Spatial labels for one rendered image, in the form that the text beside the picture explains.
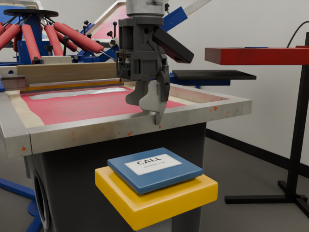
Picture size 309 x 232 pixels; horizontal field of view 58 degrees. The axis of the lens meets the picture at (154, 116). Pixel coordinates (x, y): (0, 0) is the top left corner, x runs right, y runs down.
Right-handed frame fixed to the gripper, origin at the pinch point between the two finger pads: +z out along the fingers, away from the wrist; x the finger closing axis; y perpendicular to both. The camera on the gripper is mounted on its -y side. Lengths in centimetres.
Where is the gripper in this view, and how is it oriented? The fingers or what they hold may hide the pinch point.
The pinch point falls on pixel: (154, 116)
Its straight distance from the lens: 60.9
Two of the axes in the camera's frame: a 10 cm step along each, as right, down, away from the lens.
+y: -8.5, 1.3, -5.1
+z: 0.0, 9.7, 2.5
